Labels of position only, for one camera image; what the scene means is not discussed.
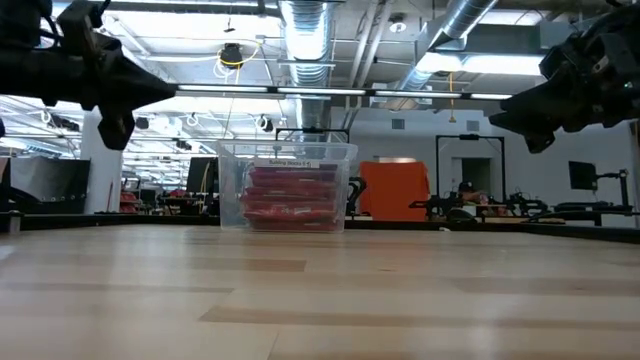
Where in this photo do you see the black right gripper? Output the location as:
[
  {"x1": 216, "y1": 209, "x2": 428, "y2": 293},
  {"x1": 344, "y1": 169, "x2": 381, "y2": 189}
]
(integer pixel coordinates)
[{"x1": 488, "y1": 10, "x2": 640, "y2": 155}]

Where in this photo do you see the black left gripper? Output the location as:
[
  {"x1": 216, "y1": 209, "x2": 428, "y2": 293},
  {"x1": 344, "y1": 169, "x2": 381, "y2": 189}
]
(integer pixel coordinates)
[{"x1": 0, "y1": 44, "x2": 178, "y2": 152}]

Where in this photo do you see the black monitor on arm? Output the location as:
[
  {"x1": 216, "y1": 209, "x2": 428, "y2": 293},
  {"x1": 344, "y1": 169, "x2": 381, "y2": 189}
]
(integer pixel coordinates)
[{"x1": 567, "y1": 160, "x2": 632, "y2": 207}]

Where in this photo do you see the white pillar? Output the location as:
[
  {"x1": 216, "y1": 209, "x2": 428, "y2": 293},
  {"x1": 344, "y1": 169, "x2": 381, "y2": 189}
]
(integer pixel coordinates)
[{"x1": 79, "y1": 107, "x2": 125, "y2": 215}]

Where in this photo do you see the person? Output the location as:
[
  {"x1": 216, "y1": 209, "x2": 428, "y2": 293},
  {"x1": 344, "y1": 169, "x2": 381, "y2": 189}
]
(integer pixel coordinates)
[{"x1": 455, "y1": 180, "x2": 490, "y2": 207}]

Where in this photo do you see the grey partition panel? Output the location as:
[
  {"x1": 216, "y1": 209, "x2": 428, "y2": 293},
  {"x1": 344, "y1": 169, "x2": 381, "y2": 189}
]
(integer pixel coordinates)
[{"x1": 8, "y1": 156, "x2": 92, "y2": 216}]

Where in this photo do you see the clear plastic bin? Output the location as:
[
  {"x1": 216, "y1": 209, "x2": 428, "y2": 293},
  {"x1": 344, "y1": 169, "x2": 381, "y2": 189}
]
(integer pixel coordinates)
[{"x1": 216, "y1": 139, "x2": 360, "y2": 235}]

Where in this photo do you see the orange panel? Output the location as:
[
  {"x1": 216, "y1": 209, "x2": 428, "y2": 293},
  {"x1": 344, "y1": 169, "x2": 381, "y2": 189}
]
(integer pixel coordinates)
[{"x1": 358, "y1": 160, "x2": 432, "y2": 223}]

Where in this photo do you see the white bin label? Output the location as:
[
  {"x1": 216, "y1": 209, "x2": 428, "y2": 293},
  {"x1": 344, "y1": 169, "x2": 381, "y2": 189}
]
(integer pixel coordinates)
[{"x1": 253, "y1": 158, "x2": 322, "y2": 169}]

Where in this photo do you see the long ceiling light strip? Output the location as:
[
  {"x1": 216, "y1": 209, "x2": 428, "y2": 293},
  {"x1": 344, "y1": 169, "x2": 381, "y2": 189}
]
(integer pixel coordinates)
[{"x1": 174, "y1": 83, "x2": 515, "y2": 101}]

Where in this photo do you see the black background frame stand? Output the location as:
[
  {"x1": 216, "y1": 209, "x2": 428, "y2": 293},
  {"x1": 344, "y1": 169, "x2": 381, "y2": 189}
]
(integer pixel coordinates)
[{"x1": 435, "y1": 132, "x2": 507, "y2": 204}]

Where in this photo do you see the black metal table frame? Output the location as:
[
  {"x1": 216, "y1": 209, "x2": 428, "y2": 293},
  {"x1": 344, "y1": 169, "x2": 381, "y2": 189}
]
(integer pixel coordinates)
[{"x1": 0, "y1": 211, "x2": 640, "y2": 245}]

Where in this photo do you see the black ceiling camera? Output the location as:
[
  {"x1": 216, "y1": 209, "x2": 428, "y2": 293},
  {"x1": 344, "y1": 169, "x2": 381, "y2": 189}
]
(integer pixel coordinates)
[{"x1": 218, "y1": 42, "x2": 245, "y2": 70}]

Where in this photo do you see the silver ceiling duct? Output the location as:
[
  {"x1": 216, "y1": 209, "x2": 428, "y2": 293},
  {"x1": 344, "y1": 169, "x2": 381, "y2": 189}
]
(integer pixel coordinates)
[
  {"x1": 394, "y1": 0, "x2": 500, "y2": 101},
  {"x1": 277, "y1": 0, "x2": 335, "y2": 132}
]

